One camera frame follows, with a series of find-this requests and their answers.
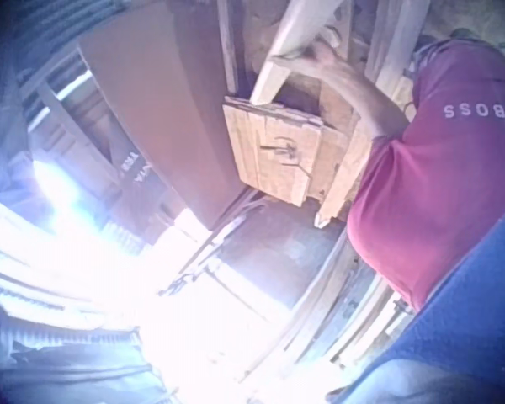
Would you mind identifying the person's left hand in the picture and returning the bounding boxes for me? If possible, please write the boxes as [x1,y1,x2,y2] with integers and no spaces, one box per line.
[293,28,351,84]

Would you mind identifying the pale wooden plank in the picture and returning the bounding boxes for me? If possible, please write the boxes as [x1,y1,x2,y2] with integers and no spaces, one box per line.
[250,0,351,106]

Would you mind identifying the bundle of pale wooden slats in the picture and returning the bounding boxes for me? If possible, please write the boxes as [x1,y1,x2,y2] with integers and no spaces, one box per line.
[364,0,433,92]

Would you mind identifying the wooden crate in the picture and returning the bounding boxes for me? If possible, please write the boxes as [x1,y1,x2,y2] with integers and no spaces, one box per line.
[221,62,417,231]

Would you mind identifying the brown board panel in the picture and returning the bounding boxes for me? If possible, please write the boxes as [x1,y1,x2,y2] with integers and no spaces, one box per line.
[76,0,258,231]

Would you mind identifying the heap of wooden strips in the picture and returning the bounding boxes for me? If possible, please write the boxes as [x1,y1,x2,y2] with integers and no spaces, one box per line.
[167,189,416,382]

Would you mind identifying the wooden rack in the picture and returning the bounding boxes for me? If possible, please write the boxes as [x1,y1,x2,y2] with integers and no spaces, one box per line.
[19,41,176,247]

